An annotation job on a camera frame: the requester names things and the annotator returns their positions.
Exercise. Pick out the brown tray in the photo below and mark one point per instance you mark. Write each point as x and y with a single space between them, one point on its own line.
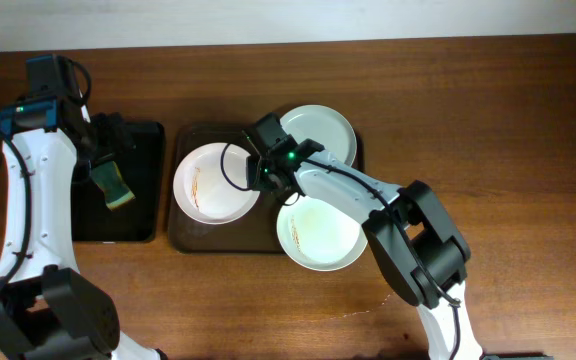
254 233

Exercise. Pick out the grey-white plate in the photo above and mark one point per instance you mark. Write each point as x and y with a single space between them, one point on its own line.
325 126

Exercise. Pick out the pink-white plate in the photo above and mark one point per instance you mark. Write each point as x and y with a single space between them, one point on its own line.
201 191

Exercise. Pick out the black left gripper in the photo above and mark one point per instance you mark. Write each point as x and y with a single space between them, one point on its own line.
106 151

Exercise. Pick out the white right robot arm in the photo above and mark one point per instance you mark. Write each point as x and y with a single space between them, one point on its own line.
419 250

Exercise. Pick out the cream-white plate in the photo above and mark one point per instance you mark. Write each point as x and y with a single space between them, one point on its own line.
317 236

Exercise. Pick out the black tray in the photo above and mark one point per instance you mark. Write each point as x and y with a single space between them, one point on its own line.
132 219

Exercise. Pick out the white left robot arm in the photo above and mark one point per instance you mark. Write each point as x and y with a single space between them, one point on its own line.
48 310

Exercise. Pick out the yellow green sponge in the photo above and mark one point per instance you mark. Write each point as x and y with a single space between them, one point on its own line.
109 180

